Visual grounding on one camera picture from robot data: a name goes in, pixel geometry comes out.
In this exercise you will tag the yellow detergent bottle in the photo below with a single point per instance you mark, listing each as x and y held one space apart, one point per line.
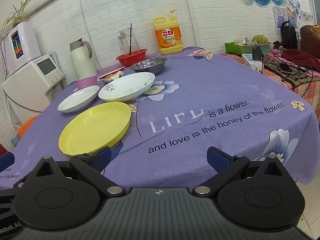
168 40

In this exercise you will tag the red patterned white bowl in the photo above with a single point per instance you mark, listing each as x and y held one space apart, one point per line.
112 76

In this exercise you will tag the white thermos jug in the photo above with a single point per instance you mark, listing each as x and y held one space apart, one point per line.
82 62

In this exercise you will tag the yellow loofah sponge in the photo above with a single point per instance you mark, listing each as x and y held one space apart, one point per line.
260 39

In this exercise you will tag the stainless steel bowl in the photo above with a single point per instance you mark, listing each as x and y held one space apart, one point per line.
150 66

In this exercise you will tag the plaid cloth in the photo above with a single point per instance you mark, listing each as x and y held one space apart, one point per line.
312 97

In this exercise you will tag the purple floral tablecloth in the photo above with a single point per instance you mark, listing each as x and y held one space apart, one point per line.
200 85

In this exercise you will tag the dark red knitted cloth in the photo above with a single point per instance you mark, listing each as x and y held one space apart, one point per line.
300 56

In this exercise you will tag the purple plastic bowl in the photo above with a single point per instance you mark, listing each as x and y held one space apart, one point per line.
86 82

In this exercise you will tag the wall picture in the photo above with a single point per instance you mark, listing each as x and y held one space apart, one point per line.
280 17

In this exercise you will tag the red plastic basket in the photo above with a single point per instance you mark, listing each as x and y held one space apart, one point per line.
130 60

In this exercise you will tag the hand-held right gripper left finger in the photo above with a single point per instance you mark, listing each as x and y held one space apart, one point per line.
105 156

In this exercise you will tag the green box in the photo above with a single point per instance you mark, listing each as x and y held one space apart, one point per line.
247 48

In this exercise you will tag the yellow plastic plate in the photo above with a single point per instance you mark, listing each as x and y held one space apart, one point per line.
95 127

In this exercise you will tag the white water purifier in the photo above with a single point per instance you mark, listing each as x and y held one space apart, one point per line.
25 45

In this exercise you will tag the orange plastic stool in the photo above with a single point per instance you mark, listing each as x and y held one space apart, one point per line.
26 127

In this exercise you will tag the green potted plant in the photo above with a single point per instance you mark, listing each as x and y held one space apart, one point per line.
18 12

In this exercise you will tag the black stirring stick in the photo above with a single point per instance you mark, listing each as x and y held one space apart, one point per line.
130 37

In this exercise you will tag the brown patterned cloth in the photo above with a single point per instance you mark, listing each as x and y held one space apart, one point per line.
300 78

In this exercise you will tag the glass pitcher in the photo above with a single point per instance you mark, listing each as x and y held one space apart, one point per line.
125 42

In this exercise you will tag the black speaker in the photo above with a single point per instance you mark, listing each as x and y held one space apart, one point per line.
288 36

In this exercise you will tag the brown cushion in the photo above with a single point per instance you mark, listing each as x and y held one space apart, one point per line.
311 38

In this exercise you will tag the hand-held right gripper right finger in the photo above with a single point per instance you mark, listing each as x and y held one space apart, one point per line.
215 158

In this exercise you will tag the white floral plate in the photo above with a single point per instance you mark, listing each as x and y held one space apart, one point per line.
127 86

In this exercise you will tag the white appliance with screen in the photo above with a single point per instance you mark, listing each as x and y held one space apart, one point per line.
30 85

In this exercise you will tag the smartphone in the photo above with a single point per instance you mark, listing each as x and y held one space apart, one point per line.
285 68

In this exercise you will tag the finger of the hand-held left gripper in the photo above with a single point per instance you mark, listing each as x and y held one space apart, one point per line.
6 162

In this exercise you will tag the black power adapter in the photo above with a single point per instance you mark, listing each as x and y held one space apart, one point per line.
256 53

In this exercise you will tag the grey-blue container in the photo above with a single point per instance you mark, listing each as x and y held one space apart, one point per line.
15 140

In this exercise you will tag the plain white deep plate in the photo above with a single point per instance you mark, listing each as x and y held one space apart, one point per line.
77 98

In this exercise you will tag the white power strip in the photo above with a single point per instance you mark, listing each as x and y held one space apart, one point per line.
250 62

